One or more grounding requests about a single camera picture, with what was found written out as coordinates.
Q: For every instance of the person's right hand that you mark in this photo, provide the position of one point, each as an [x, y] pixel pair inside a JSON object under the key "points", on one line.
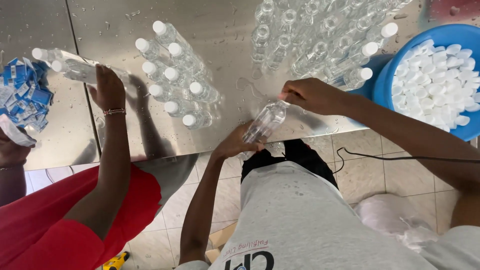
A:
{"points": [[318, 95]]}

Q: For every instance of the person's left hand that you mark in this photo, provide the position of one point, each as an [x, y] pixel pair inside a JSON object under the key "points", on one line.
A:
{"points": [[232, 144]]}

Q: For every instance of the person's right fingers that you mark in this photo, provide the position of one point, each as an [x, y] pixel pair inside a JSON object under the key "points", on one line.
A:
{"points": [[291, 92]]}

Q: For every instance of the clear plastic bottle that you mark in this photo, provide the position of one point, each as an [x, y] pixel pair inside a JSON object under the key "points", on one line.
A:
{"points": [[267, 120]]}

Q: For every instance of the group of uncapped empty bottles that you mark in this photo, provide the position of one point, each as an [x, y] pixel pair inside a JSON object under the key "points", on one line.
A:
{"points": [[300, 33]]}

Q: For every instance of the person's black shorts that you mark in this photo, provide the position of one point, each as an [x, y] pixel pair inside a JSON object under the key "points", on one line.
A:
{"points": [[300, 153]]}

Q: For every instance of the white-capped clear water bottle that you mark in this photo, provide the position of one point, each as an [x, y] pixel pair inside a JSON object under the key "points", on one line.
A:
{"points": [[80, 71], [360, 77], [384, 32], [362, 54], [63, 56]]}

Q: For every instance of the cluster of sealed water bottles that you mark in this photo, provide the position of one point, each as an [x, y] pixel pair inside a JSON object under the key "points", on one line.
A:
{"points": [[176, 75]]}

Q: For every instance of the person's grey shirt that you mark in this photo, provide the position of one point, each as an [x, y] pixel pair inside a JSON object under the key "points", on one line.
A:
{"points": [[300, 225]]}

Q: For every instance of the heap of white bottle caps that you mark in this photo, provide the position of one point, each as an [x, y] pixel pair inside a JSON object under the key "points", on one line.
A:
{"points": [[435, 86]]}

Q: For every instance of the blue plastic basin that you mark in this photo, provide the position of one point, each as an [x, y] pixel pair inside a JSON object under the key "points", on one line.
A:
{"points": [[444, 35]]}

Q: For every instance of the cardboard box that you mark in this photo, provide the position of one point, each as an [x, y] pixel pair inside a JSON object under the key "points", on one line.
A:
{"points": [[219, 238]]}

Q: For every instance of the white plastic bag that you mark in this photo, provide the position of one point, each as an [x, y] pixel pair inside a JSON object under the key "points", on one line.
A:
{"points": [[393, 219]]}

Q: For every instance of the yellow tool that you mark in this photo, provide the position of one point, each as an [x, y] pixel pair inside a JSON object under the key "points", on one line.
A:
{"points": [[117, 260]]}

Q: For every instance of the pile of blue labels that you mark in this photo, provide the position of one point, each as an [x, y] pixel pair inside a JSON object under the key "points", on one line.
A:
{"points": [[24, 95]]}

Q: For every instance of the clear plastic wrapper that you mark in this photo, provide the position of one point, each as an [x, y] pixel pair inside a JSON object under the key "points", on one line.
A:
{"points": [[15, 133]]}

